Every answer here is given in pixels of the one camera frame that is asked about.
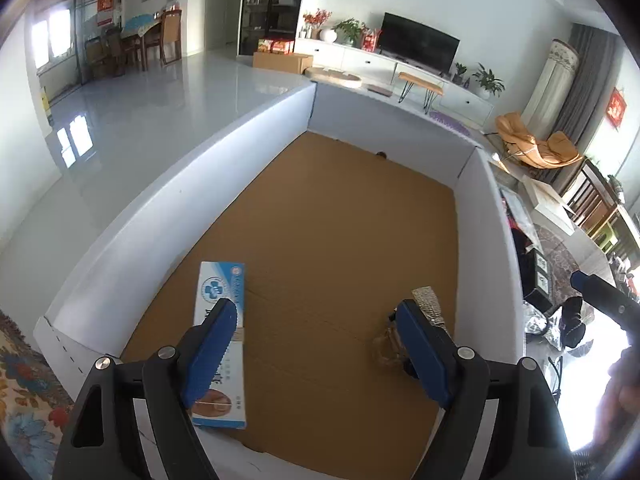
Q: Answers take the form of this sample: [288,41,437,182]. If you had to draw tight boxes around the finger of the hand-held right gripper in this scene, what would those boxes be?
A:
[570,270,640,346]

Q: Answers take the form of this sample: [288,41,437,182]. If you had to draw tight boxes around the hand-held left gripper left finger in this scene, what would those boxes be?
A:
[52,298,238,480]

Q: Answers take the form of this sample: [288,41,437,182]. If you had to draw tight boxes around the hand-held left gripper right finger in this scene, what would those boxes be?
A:
[395,299,573,480]

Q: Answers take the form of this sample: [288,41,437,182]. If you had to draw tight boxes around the black knitted sock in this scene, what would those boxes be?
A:
[552,296,587,348]

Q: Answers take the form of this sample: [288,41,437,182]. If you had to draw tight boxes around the clear snack packet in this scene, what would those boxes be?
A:
[371,286,448,376]

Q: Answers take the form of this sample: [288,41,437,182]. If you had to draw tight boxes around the blue and white medicine box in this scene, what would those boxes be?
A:
[191,261,248,430]

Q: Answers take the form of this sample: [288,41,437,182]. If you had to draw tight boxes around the large white cardboard box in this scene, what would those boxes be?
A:
[32,80,527,480]

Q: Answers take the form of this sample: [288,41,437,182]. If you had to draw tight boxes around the person's right hand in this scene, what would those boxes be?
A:
[595,346,640,443]

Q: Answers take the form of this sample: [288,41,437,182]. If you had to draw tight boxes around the black box white pattern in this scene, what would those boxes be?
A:
[532,250,553,293]

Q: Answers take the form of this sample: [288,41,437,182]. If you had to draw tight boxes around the silver foil bag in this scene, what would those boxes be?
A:
[522,305,562,347]

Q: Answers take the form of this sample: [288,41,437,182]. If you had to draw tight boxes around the dark wooden chair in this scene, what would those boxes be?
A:
[560,157,626,231]

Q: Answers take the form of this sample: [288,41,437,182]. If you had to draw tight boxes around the white flat box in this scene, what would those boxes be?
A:
[520,177,576,236]

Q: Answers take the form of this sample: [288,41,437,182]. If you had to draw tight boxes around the orange lounge chair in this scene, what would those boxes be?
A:
[495,112,583,170]

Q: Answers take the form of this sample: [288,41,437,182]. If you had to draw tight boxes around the floral printed cloth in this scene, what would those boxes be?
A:
[0,310,76,480]

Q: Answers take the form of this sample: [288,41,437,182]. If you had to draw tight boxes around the grey curtain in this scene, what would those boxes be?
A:
[550,22,621,181]

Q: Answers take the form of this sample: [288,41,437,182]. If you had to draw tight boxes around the white standing air conditioner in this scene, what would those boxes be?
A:
[520,39,581,133]

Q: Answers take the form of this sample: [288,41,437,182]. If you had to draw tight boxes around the purple mat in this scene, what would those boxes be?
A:
[429,110,471,136]

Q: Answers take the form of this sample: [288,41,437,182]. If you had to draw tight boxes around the green plant in white pot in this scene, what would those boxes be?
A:
[472,63,505,100]

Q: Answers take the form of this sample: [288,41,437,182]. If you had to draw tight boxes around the wooden bench black legs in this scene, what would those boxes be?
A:
[398,72,445,113]

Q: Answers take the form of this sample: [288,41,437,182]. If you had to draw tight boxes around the round tan cushion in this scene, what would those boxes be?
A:
[305,66,363,88]

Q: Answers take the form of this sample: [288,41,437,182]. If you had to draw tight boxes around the brown cardboard box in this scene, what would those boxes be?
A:
[252,51,313,72]

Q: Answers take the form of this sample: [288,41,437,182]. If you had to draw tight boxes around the black flat-screen television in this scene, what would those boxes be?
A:
[378,12,461,72]

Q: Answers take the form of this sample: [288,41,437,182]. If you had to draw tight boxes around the white television cabinet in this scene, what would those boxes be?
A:
[295,37,496,126]

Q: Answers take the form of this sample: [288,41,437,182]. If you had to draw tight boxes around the red gift boxes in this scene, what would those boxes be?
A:
[257,38,296,55]

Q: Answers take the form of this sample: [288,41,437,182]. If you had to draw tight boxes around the wooden dining chair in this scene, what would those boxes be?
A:
[160,9,183,66]

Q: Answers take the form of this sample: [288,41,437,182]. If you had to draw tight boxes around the wooden dining table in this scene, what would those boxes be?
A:
[120,14,163,72]

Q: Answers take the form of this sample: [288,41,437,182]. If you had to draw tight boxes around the bushy green potted plant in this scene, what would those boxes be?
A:
[332,18,368,46]

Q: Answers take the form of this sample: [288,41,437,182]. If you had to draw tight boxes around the black glass display cabinet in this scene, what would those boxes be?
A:
[237,0,310,57]

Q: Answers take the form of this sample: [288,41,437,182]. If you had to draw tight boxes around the red wall hanging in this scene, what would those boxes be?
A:
[606,86,628,128]

